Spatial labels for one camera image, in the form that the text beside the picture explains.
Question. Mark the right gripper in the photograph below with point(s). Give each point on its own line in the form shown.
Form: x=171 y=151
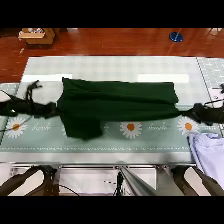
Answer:
x=201 y=114

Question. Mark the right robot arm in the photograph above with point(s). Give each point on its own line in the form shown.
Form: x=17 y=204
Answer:
x=216 y=115

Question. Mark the dark green T-shirt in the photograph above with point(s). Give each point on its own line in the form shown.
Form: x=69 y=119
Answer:
x=116 y=100

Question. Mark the light purple garment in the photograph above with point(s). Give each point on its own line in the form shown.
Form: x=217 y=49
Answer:
x=210 y=153

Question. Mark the silver frame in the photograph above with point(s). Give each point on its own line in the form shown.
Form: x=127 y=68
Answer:
x=140 y=186

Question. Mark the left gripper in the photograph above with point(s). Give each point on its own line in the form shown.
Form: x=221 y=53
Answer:
x=50 y=109

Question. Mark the blue round disc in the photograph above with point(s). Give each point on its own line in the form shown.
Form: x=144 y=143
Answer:
x=176 y=37

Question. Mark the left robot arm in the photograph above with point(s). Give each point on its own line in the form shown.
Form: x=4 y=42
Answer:
x=20 y=107

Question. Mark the wooden box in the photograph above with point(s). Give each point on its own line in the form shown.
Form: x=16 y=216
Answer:
x=38 y=36

